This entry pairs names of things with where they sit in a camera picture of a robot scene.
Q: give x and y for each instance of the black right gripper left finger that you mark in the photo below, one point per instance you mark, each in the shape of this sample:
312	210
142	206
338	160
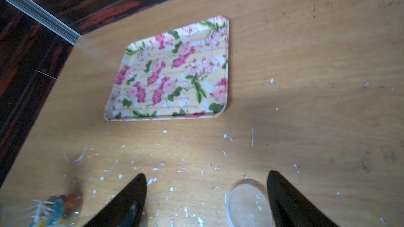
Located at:
126	208

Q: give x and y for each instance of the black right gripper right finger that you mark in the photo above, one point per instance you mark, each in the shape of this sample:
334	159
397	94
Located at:
290	208

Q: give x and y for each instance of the clear plastic jar lid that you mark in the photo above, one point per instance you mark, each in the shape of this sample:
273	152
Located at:
247	206

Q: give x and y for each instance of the middle clear candy jar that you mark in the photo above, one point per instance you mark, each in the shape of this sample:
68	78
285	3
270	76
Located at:
46	193

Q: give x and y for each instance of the floral rectangular tray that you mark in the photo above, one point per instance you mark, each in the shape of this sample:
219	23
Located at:
179	74

